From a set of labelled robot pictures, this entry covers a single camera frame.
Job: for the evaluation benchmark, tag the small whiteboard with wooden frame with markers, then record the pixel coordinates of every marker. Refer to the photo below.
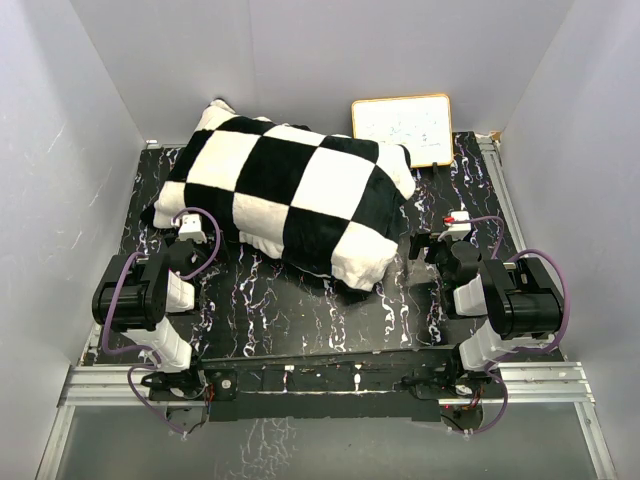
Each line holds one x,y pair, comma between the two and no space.
422,124

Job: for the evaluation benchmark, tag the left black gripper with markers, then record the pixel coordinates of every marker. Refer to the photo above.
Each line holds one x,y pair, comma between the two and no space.
201,246

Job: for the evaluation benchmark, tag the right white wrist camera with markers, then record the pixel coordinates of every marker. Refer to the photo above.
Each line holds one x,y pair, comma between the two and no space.
457,226

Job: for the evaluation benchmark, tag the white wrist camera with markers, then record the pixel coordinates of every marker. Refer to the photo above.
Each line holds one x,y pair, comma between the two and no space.
191,228
457,226

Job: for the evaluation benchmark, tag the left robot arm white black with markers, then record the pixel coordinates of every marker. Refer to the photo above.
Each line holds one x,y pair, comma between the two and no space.
136,296

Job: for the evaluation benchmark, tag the black white checkered pillowcase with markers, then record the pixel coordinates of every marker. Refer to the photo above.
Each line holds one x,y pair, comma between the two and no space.
330,205

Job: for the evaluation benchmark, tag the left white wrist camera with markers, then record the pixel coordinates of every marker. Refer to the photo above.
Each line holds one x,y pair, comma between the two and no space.
191,228

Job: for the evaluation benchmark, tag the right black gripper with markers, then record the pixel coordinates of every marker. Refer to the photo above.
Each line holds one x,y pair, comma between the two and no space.
419,240

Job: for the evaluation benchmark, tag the aluminium frame rail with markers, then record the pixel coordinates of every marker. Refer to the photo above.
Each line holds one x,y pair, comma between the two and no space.
379,414

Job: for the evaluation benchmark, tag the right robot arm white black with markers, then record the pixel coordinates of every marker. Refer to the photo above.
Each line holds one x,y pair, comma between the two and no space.
524,310

